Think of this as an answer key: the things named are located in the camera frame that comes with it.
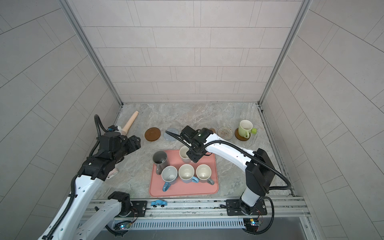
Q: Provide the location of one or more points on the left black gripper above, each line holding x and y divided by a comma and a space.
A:
133, 143

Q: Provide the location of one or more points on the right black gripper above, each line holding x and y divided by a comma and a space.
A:
193, 157

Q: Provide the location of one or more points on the white mug pink handle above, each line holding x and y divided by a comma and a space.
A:
183, 154

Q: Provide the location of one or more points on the white multicolour woven coaster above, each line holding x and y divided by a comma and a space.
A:
225, 133

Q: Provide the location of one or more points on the teal handled mug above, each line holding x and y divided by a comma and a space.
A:
204, 173

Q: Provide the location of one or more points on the dark wooden coaster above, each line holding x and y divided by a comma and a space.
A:
240, 137
152, 134

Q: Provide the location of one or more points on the green mug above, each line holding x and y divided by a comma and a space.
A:
246, 129

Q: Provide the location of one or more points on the blue woven coaster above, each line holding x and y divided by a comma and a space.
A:
169, 137

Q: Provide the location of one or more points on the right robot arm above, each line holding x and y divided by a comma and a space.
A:
261, 175

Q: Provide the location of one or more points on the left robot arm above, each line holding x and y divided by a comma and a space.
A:
90, 177

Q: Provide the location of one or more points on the beige wooden pestle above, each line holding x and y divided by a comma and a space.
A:
124, 131

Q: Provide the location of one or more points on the grey metal mug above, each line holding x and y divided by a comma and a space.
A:
161, 161

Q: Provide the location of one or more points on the pink silicone tray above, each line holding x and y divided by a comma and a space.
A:
183, 189

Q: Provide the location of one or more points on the blue toy car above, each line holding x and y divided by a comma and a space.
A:
159, 203

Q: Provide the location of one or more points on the left circuit board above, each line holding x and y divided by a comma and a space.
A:
122, 226

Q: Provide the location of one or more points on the circuit board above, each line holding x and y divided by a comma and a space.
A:
251, 225
122, 226

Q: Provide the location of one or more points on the right circuit board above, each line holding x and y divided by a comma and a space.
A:
251, 225

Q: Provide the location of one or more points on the light blue handled mug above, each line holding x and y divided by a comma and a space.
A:
187, 174

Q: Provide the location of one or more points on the blue handled mug left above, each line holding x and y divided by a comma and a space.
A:
169, 176

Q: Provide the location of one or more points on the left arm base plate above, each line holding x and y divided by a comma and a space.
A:
133, 210

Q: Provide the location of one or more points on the aluminium rail frame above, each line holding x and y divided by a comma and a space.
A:
195, 214

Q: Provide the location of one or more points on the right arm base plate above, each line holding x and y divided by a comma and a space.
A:
234, 207

